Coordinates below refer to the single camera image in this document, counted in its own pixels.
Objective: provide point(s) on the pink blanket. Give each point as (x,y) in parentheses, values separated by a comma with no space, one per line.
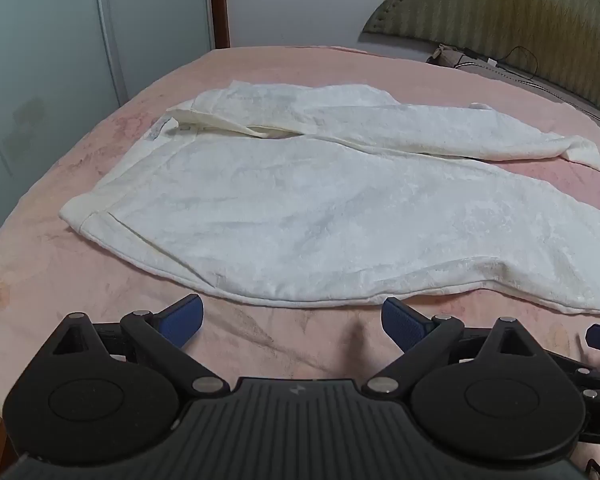
(55,285)

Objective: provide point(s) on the pale wardrobe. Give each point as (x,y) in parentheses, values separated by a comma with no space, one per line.
(45,60)

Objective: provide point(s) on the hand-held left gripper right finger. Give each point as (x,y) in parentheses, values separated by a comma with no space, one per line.
(404,321)

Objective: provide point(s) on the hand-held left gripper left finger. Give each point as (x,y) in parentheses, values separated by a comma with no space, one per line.
(185,321)

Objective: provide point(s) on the brown wooden door frame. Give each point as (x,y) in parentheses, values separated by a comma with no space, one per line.
(219,5)

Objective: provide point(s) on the olive upholstered headboard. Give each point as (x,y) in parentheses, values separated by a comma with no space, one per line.
(505,10)

